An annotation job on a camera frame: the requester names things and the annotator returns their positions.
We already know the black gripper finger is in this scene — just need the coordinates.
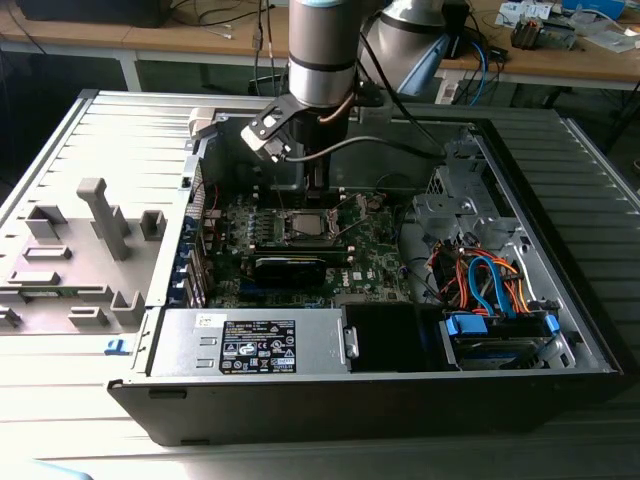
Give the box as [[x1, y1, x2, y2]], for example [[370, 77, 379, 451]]
[[305, 154, 332, 202]]

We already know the wire locking lever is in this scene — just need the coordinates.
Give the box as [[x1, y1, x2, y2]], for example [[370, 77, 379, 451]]
[[272, 175, 289, 221]]

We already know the metal socket cover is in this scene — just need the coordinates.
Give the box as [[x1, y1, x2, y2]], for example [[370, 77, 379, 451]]
[[327, 191, 375, 239]]

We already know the CPU socket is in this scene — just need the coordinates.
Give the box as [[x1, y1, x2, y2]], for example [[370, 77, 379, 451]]
[[279, 205, 347, 247]]

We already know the green motherboard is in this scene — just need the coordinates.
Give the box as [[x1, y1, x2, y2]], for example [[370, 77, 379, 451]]
[[202, 192, 416, 309]]

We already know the black graphics card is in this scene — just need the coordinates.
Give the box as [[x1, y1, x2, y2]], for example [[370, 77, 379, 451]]
[[253, 255, 329, 290]]

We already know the metal drive cage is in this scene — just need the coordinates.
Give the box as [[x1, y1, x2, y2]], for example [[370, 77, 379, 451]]
[[412, 139, 524, 251]]

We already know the small white box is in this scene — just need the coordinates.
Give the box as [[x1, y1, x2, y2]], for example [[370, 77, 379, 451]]
[[433, 79, 460, 106]]

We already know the black monitor stand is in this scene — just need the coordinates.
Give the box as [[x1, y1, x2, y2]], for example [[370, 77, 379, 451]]
[[442, 0, 474, 60]]

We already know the hard disk in blue carrier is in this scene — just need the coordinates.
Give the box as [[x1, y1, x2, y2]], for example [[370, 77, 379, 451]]
[[439, 309, 561, 372]]

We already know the grey power supply unit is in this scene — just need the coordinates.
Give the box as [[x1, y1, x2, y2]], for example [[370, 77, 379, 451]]
[[148, 307, 361, 379]]

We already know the finned heat sink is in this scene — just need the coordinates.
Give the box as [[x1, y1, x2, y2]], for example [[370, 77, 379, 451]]
[[509, 13, 544, 51]]

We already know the black PC case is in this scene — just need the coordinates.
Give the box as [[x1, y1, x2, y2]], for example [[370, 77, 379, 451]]
[[107, 102, 626, 449]]

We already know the white printed paper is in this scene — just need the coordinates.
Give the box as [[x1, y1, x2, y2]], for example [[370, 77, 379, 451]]
[[499, 0, 554, 24]]

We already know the grey parts rack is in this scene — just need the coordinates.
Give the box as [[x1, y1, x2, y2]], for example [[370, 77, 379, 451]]
[[0, 177, 169, 337]]

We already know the black box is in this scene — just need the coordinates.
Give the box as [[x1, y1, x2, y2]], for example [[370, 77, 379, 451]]
[[14, 0, 169, 29]]

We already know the long wooden desk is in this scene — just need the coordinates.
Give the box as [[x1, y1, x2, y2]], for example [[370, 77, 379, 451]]
[[0, 0, 640, 94]]

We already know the grey metal device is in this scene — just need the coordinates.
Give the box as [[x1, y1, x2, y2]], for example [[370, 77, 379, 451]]
[[542, 17, 576, 51]]

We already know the green RAM stick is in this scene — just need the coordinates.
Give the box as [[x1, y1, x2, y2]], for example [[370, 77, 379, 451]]
[[22, 285, 109, 300]]

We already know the blue box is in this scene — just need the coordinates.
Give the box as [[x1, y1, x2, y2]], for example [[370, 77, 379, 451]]
[[562, 0, 626, 19]]

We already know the clear plastic bag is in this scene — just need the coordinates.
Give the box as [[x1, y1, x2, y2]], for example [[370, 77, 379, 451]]
[[574, 19, 640, 55]]

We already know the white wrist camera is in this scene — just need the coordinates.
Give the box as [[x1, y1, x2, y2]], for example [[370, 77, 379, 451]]
[[239, 113, 294, 162]]

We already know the black camera cable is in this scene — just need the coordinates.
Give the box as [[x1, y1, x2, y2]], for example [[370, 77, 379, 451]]
[[279, 29, 449, 164]]

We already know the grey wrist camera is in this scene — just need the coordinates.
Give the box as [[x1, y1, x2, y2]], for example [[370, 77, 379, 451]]
[[355, 87, 392, 124]]

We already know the blue hanging cable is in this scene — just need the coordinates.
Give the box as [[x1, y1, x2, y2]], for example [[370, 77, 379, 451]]
[[469, 39, 496, 107]]

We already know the blue wire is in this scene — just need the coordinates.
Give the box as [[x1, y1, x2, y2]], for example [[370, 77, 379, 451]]
[[467, 252, 519, 319]]

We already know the orange wire bundle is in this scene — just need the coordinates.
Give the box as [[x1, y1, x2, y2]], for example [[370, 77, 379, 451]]
[[428, 243, 535, 315]]

